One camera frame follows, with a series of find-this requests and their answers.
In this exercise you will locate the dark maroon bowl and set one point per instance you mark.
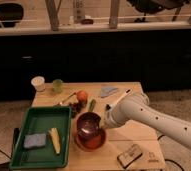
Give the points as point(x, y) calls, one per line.
point(88, 125)

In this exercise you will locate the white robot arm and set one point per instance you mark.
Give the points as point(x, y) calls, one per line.
point(136, 107)

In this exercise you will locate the grey blue cloth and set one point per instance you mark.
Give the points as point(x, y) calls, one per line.
point(107, 91)

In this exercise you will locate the green chili pepper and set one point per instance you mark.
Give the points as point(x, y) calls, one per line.
point(92, 105)

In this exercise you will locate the orange fruit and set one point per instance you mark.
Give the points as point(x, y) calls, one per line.
point(82, 95)

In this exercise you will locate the metal spoon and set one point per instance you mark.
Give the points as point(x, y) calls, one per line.
point(66, 99)

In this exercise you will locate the dark grape bunch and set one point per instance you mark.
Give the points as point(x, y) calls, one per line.
point(77, 107)

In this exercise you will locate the green cup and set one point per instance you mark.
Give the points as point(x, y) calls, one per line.
point(57, 85)

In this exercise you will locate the white cup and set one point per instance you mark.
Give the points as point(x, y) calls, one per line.
point(38, 83)

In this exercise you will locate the orange bowl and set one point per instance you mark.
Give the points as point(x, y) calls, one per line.
point(92, 144)

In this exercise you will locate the yellow corn cob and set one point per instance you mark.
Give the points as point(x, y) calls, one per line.
point(55, 139)

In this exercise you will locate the green plastic tray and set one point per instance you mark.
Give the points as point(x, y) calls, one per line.
point(40, 120)

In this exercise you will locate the black framed card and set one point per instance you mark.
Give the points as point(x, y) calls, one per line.
point(130, 155)

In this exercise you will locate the blue sponge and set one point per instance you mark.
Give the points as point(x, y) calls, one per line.
point(34, 140)

